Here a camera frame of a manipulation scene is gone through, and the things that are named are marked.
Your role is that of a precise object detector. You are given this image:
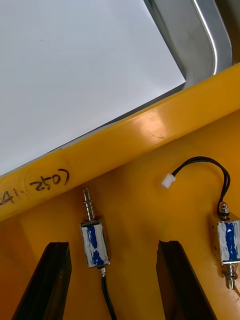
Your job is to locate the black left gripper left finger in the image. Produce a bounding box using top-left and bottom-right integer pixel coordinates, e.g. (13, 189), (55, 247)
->
(11, 241), (73, 320)

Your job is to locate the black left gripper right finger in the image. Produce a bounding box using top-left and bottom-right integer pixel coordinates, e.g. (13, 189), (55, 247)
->
(155, 240), (219, 320)

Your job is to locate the blue label metal solenoid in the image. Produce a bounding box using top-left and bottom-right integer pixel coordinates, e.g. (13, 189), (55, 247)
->
(79, 187), (118, 320)

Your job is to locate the group of metal solenoids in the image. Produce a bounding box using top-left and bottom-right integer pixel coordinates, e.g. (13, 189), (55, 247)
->
(161, 156), (240, 291)

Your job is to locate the yellow-orange plastic bin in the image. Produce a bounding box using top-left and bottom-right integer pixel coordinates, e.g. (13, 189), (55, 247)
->
(0, 62), (240, 320)

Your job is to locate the white paper sheet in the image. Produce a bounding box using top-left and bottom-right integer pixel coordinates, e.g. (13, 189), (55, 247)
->
(0, 0), (186, 176)

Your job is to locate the steel tray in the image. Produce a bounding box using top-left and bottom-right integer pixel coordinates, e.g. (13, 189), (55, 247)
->
(59, 0), (235, 151)

